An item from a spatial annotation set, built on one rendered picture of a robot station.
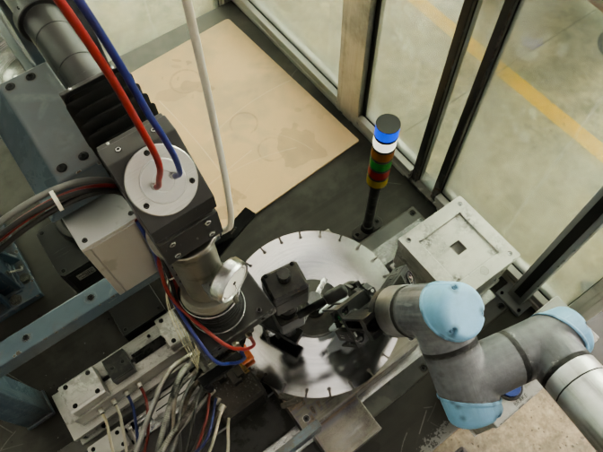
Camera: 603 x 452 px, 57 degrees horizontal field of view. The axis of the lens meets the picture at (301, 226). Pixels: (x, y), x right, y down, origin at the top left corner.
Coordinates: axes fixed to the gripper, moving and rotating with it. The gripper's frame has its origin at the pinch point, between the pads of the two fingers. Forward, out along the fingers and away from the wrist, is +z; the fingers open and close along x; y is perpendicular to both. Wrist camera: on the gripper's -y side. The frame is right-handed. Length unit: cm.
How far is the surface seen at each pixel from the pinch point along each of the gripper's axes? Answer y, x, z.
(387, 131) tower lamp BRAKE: -20.0, -23.3, -11.1
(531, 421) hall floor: -66, 87, 51
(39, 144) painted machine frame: 35, -39, -33
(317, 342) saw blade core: 5.8, 4.2, 3.2
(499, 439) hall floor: -54, 85, 55
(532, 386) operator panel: -20.8, 31.2, -12.2
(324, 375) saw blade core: 8.7, 9.1, 0.9
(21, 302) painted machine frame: 44, -30, 52
